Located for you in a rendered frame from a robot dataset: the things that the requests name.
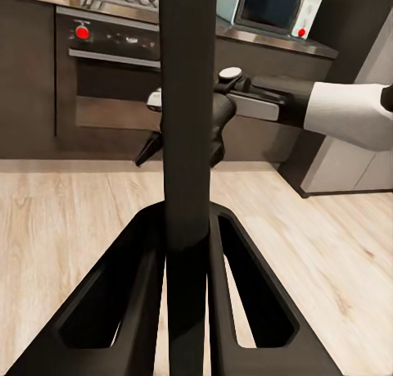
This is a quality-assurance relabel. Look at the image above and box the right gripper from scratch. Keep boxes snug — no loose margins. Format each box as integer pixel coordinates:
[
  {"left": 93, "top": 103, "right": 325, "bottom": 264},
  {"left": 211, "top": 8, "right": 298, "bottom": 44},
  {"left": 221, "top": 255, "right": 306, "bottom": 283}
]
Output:
[{"left": 135, "top": 102, "right": 226, "bottom": 167}]

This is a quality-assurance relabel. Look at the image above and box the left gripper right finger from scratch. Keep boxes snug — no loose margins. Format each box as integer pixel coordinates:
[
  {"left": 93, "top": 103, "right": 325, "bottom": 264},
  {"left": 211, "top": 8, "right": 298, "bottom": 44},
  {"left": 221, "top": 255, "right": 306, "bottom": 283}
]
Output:
[{"left": 206, "top": 201, "right": 344, "bottom": 376}]

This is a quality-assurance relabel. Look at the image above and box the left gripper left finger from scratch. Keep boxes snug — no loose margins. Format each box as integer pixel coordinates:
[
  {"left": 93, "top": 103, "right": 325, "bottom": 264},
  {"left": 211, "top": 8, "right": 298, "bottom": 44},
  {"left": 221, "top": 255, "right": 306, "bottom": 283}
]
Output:
[{"left": 5, "top": 201, "right": 166, "bottom": 376}]

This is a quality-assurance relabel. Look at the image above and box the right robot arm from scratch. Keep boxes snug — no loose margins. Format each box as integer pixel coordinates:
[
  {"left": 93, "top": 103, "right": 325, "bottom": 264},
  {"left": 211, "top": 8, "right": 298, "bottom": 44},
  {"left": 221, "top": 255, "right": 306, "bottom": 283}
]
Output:
[{"left": 135, "top": 67, "right": 393, "bottom": 167}]

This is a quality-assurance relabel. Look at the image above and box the poster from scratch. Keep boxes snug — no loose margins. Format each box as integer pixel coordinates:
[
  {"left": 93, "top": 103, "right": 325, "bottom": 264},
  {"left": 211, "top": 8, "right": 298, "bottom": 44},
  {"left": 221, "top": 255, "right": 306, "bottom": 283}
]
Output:
[{"left": 159, "top": 0, "right": 217, "bottom": 376}]

